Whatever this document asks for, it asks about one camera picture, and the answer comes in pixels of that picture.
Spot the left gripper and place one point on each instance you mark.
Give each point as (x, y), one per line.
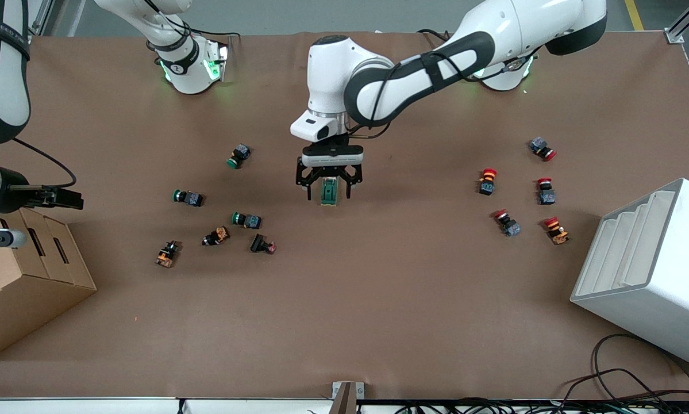
(331, 170)

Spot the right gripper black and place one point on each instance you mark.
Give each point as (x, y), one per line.
(14, 188)

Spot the green load switch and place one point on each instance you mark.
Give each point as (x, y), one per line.
(328, 192)

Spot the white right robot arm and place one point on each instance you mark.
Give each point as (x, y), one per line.
(2, 86)

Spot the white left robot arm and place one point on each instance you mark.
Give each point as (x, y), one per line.
(333, 75)

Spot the green push button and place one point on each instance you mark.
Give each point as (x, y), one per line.
(192, 199)
(241, 152)
(251, 221)

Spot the black button red contact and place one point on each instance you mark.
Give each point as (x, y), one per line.
(259, 244)

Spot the brown cardboard box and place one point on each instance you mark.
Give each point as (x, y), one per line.
(22, 299)

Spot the black orange push button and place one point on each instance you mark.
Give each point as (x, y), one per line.
(166, 256)
(219, 234)

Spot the brown table mat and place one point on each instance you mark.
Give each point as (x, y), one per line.
(378, 299)

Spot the red button orange block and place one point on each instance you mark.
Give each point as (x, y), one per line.
(558, 234)
(487, 185)

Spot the red emergency stop button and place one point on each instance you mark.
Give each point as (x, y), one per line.
(511, 228)
(546, 196)
(539, 145)

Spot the white slotted rack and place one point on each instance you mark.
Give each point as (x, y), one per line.
(666, 299)

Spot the white table edge rail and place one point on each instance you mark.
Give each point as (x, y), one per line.
(91, 407)

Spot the metal table bracket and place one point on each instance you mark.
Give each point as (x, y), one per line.
(344, 397)

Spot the aluminium frame profile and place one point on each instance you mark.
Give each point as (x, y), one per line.
(686, 23)

